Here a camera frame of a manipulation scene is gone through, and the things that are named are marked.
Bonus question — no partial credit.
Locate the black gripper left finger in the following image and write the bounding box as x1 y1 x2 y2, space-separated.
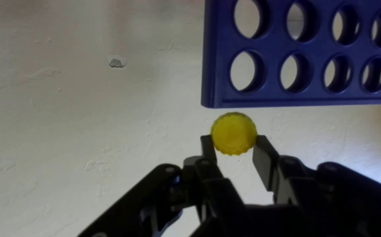
76 135 247 237

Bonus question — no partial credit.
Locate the yellow game disc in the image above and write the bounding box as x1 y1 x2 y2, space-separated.
210 111 258 159

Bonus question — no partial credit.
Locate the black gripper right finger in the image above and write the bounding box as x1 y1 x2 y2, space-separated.
250 135 381 237

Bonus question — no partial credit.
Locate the blue connect four grid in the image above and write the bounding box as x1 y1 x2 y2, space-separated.
199 0 381 111

